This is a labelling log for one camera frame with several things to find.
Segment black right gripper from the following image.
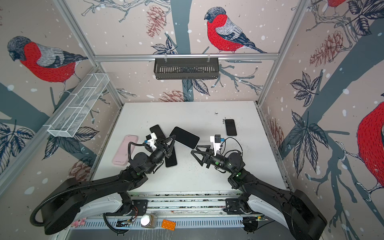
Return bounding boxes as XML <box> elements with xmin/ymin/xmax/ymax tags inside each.
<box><xmin>194</xmin><ymin>145</ymin><xmax>236</xmax><ymax>175</ymax></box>

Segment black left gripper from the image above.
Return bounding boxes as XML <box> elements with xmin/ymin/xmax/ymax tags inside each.
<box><xmin>144</xmin><ymin>135</ymin><xmax>175</xmax><ymax>176</ymax></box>

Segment large phone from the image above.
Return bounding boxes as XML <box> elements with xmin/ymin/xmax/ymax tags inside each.
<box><xmin>170</xmin><ymin>127</ymin><xmax>200</xmax><ymax>149</ymax></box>

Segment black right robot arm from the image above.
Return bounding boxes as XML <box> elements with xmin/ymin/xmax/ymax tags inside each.
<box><xmin>191</xmin><ymin>146</ymin><xmax>327</xmax><ymax>240</ymax></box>

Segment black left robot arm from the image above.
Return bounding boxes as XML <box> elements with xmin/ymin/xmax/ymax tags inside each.
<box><xmin>30</xmin><ymin>135</ymin><xmax>176</xmax><ymax>235</ymax></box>

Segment black phone centre table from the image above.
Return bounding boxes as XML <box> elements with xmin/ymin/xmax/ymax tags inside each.
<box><xmin>165</xmin><ymin>149</ymin><xmax>178</xmax><ymax>168</ymax></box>

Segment black phone far left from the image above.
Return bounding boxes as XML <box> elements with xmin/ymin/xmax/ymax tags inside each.
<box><xmin>150</xmin><ymin>125</ymin><xmax>167</xmax><ymax>141</ymax></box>

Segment small phone light case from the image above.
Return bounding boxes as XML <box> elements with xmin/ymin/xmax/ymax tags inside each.
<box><xmin>225</xmin><ymin>119</ymin><xmax>237</xmax><ymax>137</ymax></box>

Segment pink phone case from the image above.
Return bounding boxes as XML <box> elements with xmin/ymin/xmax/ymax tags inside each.
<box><xmin>112</xmin><ymin>135</ymin><xmax>139</xmax><ymax>166</ymax></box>

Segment clear jar white lid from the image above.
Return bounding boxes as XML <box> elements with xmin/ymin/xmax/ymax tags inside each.
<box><xmin>140</xmin><ymin>214</ymin><xmax>157</xmax><ymax>229</ymax></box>

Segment orange toy brick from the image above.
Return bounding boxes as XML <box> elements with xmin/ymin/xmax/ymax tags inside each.
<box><xmin>161</xmin><ymin>219</ymin><xmax>177</xmax><ymax>231</ymax></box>

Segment pink pig toy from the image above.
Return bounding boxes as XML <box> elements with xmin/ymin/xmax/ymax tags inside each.
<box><xmin>71</xmin><ymin>218</ymin><xmax>87</xmax><ymax>228</ymax></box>

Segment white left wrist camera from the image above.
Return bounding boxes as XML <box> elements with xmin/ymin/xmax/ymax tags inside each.
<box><xmin>144</xmin><ymin>133</ymin><xmax>158</xmax><ymax>153</ymax></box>

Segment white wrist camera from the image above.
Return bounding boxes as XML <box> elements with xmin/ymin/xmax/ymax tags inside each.
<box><xmin>144</xmin><ymin>133</ymin><xmax>158</xmax><ymax>153</ymax></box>
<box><xmin>210</xmin><ymin>135</ymin><xmax>225</xmax><ymax>156</ymax></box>

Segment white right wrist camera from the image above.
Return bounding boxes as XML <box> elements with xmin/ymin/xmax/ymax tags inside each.
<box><xmin>210</xmin><ymin>135</ymin><xmax>225</xmax><ymax>156</ymax></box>

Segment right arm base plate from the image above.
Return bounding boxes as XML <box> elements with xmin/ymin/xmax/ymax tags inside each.
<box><xmin>223</xmin><ymin>199</ymin><xmax>253</xmax><ymax>215</ymax></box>

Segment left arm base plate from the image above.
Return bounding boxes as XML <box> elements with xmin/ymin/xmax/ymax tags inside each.
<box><xmin>106</xmin><ymin>200</ymin><xmax>148</xmax><ymax>217</ymax></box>

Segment black wire wall basket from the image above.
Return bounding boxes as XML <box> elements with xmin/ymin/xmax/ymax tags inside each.
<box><xmin>154</xmin><ymin>58</ymin><xmax>220</xmax><ymax>80</ymax></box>

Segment white mesh wall basket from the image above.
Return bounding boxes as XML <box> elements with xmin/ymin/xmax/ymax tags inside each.
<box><xmin>48</xmin><ymin>73</ymin><xmax>110</xmax><ymax>138</ymax></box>

